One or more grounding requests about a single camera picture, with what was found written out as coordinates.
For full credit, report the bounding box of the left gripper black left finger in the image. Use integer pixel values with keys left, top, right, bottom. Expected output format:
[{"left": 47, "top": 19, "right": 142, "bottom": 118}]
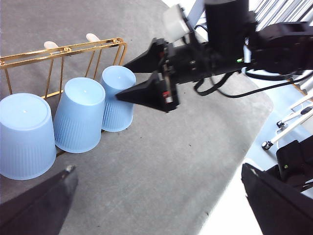
[{"left": 0, "top": 165, "right": 79, "bottom": 235}]

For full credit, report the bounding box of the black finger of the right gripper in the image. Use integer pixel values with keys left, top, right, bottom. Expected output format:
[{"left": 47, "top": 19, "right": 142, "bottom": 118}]
[
  {"left": 115, "top": 71, "right": 169, "bottom": 114},
  {"left": 123, "top": 38, "right": 164, "bottom": 74}
]

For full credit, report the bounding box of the gold wire cup holder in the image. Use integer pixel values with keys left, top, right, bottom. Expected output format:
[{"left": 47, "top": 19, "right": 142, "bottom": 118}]
[{"left": 0, "top": 33, "right": 128, "bottom": 157}]

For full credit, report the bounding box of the white wheeled stand frame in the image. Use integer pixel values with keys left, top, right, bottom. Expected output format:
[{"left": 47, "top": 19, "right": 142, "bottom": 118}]
[{"left": 261, "top": 94, "right": 313, "bottom": 150}]

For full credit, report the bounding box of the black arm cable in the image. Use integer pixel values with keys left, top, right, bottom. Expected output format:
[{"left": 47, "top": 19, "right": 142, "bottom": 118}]
[{"left": 194, "top": 70, "right": 313, "bottom": 98}]

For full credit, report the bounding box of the grey slatted panel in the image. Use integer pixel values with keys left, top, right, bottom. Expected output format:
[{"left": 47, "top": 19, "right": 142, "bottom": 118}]
[{"left": 249, "top": 0, "right": 313, "bottom": 24}]

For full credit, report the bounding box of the white metal frame bar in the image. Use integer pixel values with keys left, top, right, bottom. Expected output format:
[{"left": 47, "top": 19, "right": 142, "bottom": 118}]
[{"left": 186, "top": 0, "right": 206, "bottom": 25}]

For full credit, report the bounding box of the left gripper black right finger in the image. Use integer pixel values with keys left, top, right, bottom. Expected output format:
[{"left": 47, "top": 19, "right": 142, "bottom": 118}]
[{"left": 241, "top": 163, "right": 313, "bottom": 235}]

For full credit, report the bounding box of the blue ribbed plastic cup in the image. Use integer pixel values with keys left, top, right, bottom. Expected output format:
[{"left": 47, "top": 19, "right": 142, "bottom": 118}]
[
  {"left": 100, "top": 65, "right": 136, "bottom": 133},
  {"left": 53, "top": 77, "right": 106, "bottom": 154},
  {"left": 0, "top": 93, "right": 57, "bottom": 181}
]

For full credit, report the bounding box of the pale grey camera box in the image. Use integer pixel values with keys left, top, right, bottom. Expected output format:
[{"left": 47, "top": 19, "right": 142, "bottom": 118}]
[{"left": 162, "top": 4, "right": 190, "bottom": 43}]

